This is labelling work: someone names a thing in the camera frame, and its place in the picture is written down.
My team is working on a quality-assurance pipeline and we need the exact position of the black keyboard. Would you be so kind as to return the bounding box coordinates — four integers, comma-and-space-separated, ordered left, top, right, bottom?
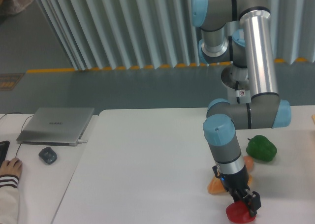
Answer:
0, 141, 10, 166

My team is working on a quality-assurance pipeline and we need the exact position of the black mouse cable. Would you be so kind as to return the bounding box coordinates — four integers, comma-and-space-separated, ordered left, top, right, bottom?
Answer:
0, 112, 35, 159

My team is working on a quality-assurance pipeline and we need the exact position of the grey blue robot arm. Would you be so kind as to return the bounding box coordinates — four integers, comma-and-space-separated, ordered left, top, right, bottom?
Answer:
191, 0, 291, 219

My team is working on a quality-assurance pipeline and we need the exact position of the brown egg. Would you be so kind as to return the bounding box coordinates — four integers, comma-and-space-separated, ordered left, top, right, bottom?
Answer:
243, 156, 254, 172

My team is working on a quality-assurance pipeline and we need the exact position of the person's hand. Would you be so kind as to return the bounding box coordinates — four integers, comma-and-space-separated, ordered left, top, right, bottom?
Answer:
0, 158, 23, 178

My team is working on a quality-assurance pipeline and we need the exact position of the dark grey 3D mouse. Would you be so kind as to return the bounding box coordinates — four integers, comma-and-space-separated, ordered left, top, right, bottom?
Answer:
38, 147, 58, 165

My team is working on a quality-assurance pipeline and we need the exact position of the green bell pepper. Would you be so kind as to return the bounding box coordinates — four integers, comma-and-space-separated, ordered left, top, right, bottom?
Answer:
246, 135, 278, 162

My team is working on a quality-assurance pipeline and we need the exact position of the silver closed laptop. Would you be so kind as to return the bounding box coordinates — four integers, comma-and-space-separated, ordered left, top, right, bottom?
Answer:
17, 107, 94, 146

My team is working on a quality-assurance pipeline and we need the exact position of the triangular bread loaf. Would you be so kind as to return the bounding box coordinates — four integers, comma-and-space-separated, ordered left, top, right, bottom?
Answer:
207, 174, 253, 195

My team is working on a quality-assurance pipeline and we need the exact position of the white striped sleeve forearm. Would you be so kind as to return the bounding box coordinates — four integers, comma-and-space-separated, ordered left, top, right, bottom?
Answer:
0, 175, 19, 224

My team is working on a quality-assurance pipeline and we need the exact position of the grey folding partition screen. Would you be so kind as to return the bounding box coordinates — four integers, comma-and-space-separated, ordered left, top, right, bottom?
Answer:
36, 0, 315, 70

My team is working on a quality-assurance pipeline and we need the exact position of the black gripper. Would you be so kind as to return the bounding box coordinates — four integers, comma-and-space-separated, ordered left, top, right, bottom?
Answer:
212, 165, 261, 217

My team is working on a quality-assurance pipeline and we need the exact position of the red bell pepper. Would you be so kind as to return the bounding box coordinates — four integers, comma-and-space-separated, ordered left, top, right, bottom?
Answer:
226, 201, 256, 224

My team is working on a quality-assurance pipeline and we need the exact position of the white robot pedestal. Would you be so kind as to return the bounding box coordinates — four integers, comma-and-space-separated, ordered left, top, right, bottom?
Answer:
221, 64, 251, 104

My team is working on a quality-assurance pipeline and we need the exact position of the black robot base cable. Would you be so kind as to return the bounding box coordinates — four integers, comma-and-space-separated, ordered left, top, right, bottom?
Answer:
235, 80, 243, 104

